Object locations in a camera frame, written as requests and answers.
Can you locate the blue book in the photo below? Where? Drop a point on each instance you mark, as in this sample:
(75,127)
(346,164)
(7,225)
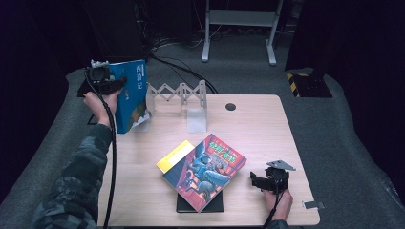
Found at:
(135,95)

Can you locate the white expandable book stand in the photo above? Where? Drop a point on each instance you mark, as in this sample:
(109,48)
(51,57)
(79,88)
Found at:
(196,119)

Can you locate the black notebook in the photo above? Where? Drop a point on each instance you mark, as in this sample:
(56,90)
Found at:
(217,206)

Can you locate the yellow book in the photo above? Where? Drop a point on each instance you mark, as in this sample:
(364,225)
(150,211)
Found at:
(173,156)

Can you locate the white metal desk frame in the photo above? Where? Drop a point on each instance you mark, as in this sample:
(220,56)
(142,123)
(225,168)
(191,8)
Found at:
(240,17)

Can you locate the grey tape piece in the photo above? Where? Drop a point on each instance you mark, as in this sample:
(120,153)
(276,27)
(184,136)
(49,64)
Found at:
(313,205)

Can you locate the person's right hand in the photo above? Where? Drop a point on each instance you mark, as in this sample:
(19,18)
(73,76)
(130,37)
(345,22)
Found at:
(281,205)

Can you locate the black cabinet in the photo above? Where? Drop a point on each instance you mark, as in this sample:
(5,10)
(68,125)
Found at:
(114,28)

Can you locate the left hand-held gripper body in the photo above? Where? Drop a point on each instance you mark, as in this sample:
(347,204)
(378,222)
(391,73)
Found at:
(98,78)

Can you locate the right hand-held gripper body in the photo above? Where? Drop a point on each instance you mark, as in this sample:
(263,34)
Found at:
(278,178)

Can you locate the black table grommet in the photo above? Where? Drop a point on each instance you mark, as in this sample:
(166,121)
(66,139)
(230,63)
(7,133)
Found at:
(230,107)

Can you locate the person's left hand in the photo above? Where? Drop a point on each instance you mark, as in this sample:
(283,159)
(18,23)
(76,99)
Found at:
(102,106)

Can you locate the red illustrated book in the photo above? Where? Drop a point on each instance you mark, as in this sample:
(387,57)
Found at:
(207,171)

